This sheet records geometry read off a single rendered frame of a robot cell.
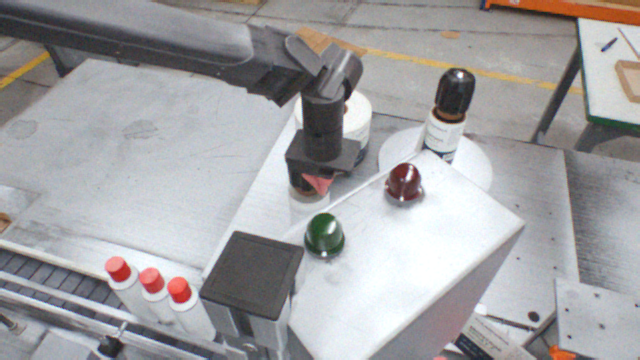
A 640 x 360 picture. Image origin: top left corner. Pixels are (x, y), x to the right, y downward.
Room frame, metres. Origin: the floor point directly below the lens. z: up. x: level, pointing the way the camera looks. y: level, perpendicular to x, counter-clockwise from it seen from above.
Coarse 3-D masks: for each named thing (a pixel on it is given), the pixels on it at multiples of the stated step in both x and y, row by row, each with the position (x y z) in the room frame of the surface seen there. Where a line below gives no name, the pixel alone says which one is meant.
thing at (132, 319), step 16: (0, 272) 0.42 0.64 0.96; (32, 288) 0.38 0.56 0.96; (48, 288) 0.38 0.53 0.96; (80, 304) 0.35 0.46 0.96; (96, 304) 0.35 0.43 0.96; (128, 320) 0.32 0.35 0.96; (144, 320) 0.32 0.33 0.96; (176, 336) 0.29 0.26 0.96; (192, 336) 0.29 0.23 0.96; (224, 352) 0.26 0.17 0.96
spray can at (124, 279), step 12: (108, 264) 0.36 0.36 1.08; (120, 264) 0.36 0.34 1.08; (120, 276) 0.35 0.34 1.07; (132, 276) 0.36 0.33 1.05; (120, 288) 0.34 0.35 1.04; (132, 288) 0.35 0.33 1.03; (132, 300) 0.34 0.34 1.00; (144, 300) 0.35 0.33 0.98; (132, 312) 0.34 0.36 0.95; (144, 312) 0.34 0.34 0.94
